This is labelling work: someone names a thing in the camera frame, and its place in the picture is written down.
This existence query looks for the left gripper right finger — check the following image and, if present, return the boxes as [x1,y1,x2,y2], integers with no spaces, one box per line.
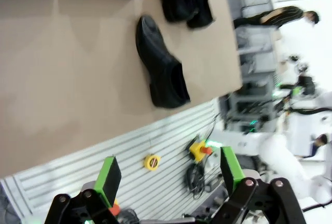
[210,146,307,224]

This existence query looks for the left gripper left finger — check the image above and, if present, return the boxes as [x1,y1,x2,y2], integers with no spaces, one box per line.
[44,156,122,224]

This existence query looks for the yellow emergency stop button box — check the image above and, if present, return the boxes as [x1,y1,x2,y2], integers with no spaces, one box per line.
[188,141,213,163]
[108,199,121,216]

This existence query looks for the yellow tape measure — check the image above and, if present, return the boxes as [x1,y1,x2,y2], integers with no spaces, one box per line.
[144,153,161,171]

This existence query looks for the seated dark-haired person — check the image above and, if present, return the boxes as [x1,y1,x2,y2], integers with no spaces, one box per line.
[310,133,329,157]

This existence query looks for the background robot rig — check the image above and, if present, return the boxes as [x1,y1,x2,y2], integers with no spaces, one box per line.
[272,55,332,116]

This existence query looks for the grey metal rack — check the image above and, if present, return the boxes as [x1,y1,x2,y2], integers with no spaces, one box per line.
[233,24,280,131]

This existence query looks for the person in black striped top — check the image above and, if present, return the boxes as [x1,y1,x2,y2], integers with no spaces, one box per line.
[232,5,320,30]

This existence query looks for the coiled black cable bundle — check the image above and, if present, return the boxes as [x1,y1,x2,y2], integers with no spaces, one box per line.
[118,208,141,224]
[185,163,208,200]

